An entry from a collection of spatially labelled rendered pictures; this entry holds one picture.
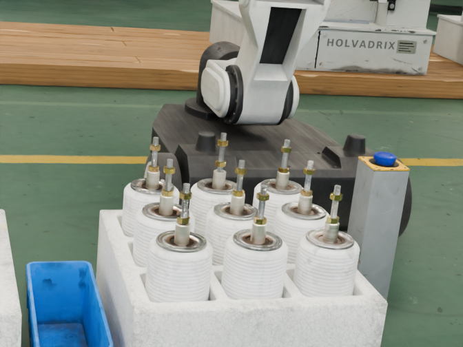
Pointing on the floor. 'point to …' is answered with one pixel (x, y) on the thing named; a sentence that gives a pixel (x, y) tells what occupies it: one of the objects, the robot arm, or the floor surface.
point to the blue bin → (65, 306)
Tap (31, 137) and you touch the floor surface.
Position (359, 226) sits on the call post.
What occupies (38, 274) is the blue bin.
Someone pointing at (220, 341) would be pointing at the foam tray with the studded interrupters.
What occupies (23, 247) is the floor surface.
